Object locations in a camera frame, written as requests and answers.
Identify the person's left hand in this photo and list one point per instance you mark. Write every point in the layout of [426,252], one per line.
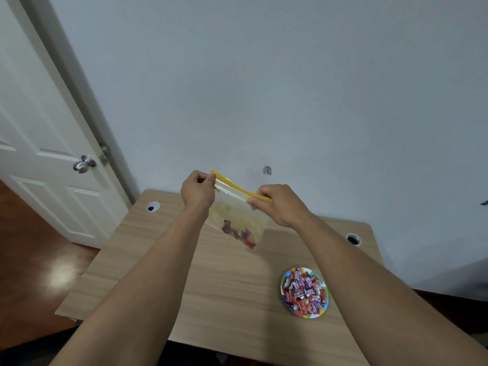
[195,193]

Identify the person's right hand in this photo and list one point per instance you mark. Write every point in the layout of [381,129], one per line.
[280,205]

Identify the person's left thumb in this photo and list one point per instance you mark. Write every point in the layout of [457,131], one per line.
[211,177]

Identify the person's right fingers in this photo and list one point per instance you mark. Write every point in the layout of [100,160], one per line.
[260,197]

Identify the clear yellow-zip plastic bag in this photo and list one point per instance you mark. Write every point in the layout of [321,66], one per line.
[238,215]

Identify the person's right forearm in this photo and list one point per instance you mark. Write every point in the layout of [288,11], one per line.
[385,297]

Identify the person's left forearm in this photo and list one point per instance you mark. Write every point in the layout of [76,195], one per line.
[139,289]

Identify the candies inside plastic bag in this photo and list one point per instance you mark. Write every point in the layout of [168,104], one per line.
[239,233]

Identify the wooden desk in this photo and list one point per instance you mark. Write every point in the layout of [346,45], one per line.
[225,278]

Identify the colourful round plate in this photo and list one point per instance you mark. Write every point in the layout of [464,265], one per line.
[304,292]

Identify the pile of wrapped candies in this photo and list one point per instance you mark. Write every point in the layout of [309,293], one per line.
[305,292]

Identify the silver door latch knob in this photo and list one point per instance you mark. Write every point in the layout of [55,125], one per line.
[104,151]

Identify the white panel door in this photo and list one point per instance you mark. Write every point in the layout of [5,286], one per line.
[45,140]

